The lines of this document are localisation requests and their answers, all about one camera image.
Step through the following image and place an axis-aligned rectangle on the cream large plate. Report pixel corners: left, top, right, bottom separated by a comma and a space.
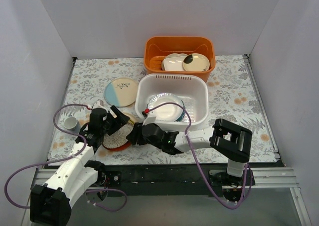
124, 113, 138, 128

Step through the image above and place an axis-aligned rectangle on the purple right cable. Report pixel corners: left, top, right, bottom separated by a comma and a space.
147, 102, 253, 209

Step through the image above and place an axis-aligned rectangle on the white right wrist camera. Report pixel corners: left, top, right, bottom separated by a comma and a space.
142, 109, 157, 125

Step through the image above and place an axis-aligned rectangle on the white printed mug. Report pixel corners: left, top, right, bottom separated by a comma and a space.
64, 116, 81, 133

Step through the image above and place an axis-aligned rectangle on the teal scalloped plate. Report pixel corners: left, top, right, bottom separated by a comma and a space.
175, 100, 185, 122

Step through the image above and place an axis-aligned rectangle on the purple cable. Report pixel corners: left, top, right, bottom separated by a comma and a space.
3, 104, 128, 212
147, 102, 253, 209

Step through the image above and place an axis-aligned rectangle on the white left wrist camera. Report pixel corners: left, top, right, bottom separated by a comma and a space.
92, 99, 106, 110

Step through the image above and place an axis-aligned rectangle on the speckled round plate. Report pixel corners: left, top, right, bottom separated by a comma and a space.
102, 124, 133, 149

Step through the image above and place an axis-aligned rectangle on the aluminium frame rail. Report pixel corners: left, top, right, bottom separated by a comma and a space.
21, 167, 312, 226

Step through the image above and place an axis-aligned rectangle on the cream plate black spot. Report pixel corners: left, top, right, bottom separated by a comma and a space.
182, 53, 210, 72

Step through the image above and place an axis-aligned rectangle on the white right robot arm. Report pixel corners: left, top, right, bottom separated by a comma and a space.
126, 118, 253, 185

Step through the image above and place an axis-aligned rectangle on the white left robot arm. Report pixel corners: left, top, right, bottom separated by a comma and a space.
30, 106, 130, 226

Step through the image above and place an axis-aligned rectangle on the gold rimmed plate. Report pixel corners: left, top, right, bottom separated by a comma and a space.
128, 118, 135, 126

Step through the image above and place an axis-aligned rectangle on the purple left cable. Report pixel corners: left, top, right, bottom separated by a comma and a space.
3, 104, 128, 212

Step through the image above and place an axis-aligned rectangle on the white plastic bin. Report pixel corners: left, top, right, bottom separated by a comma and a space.
135, 74, 209, 131

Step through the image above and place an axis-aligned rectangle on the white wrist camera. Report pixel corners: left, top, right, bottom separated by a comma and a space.
92, 99, 106, 110
142, 109, 157, 125

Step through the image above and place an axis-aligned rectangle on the white deep plate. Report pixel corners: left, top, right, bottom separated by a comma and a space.
147, 93, 182, 121

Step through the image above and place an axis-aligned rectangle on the floral table mat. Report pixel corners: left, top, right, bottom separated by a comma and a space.
56, 55, 278, 165

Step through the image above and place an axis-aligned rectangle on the red round plate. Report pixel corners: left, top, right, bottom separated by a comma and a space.
103, 142, 131, 152

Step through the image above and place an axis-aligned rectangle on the white round plate in bin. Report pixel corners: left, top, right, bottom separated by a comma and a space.
160, 52, 188, 72

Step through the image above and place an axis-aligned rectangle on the white rectangular dish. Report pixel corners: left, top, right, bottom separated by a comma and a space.
162, 55, 187, 72

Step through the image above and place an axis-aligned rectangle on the orange plastic bin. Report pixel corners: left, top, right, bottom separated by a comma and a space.
144, 36, 216, 82

